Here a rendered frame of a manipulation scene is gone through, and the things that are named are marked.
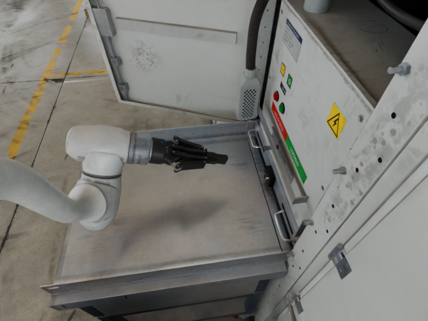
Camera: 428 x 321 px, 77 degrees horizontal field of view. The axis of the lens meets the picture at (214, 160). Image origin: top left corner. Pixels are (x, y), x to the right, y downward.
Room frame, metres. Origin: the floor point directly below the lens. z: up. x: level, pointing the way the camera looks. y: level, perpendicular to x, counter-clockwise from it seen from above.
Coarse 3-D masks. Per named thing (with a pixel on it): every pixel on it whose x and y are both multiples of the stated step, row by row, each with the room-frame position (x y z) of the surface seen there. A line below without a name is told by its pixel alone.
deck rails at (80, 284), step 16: (176, 128) 0.80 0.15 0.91; (192, 128) 0.81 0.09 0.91; (208, 128) 0.81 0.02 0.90; (224, 128) 0.82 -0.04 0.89; (240, 128) 0.83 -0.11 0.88; (240, 256) 0.30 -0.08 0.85; (256, 256) 0.28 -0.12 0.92; (272, 256) 0.28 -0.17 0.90; (128, 272) 0.25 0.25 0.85; (144, 272) 0.23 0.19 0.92; (160, 272) 0.24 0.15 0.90; (176, 272) 0.24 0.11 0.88; (192, 272) 0.25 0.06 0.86; (208, 272) 0.25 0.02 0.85; (64, 288) 0.20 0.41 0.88; (80, 288) 0.21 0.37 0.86; (96, 288) 0.21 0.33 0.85
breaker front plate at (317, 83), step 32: (288, 64) 0.68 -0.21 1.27; (320, 64) 0.52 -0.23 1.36; (288, 96) 0.63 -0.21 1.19; (320, 96) 0.48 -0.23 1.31; (352, 96) 0.39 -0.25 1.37; (288, 128) 0.58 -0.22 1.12; (320, 128) 0.44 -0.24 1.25; (352, 128) 0.36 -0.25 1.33; (288, 160) 0.52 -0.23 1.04; (320, 160) 0.40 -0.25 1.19; (320, 192) 0.35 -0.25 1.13
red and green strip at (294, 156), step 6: (276, 114) 0.68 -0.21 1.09; (276, 120) 0.67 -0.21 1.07; (282, 126) 0.62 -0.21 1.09; (282, 132) 0.61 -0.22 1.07; (288, 138) 0.56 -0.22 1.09; (288, 144) 0.55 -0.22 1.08; (294, 150) 0.51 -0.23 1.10; (294, 156) 0.50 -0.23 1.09; (294, 162) 0.49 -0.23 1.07; (300, 162) 0.46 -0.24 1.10; (300, 168) 0.46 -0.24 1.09; (300, 174) 0.45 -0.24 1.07
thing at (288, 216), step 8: (256, 120) 0.83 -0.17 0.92; (264, 136) 0.74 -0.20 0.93; (264, 144) 0.70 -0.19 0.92; (264, 152) 0.68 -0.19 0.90; (264, 160) 0.66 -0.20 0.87; (272, 160) 0.62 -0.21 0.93; (272, 168) 0.59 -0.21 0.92; (280, 184) 0.51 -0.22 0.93; (280, 192) 0.49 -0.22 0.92; (280, 200) 0.47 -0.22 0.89; (288, 208) 0.42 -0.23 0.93; (288, 216) 0.40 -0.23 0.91; (288, 224) 0.39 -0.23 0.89; (296, 224) 0.37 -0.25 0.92; (296, 240) 0.33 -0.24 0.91
